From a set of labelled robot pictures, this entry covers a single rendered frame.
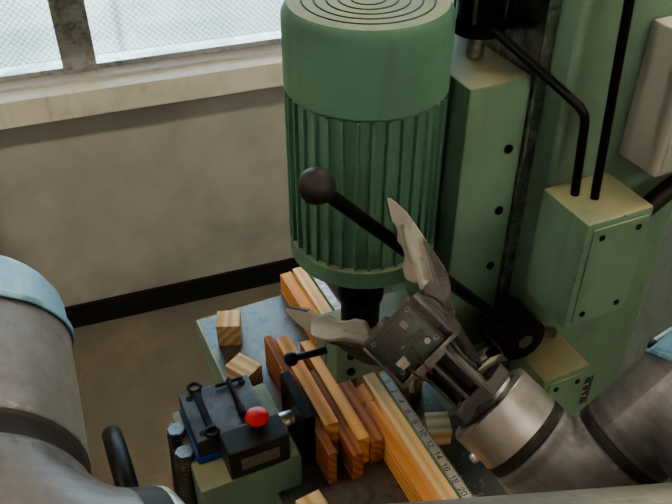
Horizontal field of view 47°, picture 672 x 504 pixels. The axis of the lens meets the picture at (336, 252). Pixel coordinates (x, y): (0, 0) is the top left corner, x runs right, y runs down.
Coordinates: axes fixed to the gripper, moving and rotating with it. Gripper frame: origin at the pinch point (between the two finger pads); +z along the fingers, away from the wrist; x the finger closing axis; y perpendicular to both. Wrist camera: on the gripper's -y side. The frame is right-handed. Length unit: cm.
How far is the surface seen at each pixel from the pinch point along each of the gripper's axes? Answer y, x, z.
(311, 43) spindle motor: 4.4, -13.5, 14.5
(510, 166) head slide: -15.6, -18.4, -6.3
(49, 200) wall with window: -130, 72, 88
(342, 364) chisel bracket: -23.1, 14.4, -8.0
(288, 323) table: -47, 23, 3
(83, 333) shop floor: -155, 106, 62
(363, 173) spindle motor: -3.0, -7.4, 3.8
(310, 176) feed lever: 9.5, -5.0, 5.0
